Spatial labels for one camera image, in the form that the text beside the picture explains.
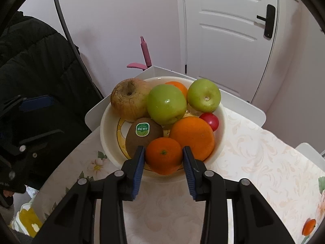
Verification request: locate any brown russet apple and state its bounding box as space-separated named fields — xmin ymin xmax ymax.
xmin=110 ymin=78 xmax=152 ymax=122

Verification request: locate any kiwi with green sticker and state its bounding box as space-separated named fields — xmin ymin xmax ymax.
xmin=126 ymin=117 xmax=164 ymax=158

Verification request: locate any large orange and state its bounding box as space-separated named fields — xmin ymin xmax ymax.
xmin=169 ymin=116 xmax=215 ymax=161

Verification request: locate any small mandarin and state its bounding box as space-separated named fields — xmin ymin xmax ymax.
xmin=302 ymin=219 xmax=316 ymax=236
xmin=145 ymin=137 xmax=183 ymax=175

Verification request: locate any green apple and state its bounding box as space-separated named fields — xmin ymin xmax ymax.
xmin=187 ymin=78 xmax=221 ymax=112
xmin=147 ymin=84 xmax=187 ymax=126

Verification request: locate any person's left hand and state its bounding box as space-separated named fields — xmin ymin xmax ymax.
xmin=3 ymin=190 xmax=14 ymax=198

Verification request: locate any black jacket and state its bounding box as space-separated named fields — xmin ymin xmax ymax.
xmin=0 ymin=10 xmax=104 ymax=193

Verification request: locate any yellow cushion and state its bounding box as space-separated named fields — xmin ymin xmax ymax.
xmin=9 ymin=203 xmax=43 ymax=238

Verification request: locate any white floral tablecloth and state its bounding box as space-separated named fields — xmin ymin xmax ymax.
xmin=32 ymin=110 xmax=324 ymax=243

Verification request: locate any white fruit bowl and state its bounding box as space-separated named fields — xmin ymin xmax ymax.
xmin=100 ymin=76 xmax=227 ymax=181

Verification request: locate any red cherry tomato in bowl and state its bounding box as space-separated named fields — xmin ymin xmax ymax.
xmin=199 ymin=112 xmax=219 ymax=132

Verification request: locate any black clothes rack pole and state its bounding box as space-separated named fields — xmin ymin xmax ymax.
xmin=35 ymin=0 xmax=104 ymax=100

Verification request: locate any orange with stem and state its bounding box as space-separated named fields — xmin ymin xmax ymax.
xmin=165 ymin=81 xmax=188 ymax=99

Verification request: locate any white door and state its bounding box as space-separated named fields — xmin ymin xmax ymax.
xmin=184 ymin=0 xmax=278 ymax=102

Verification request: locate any black door handle lock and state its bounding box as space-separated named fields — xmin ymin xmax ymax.
xmin=256 ymin=4 xmax=276 ymax=39

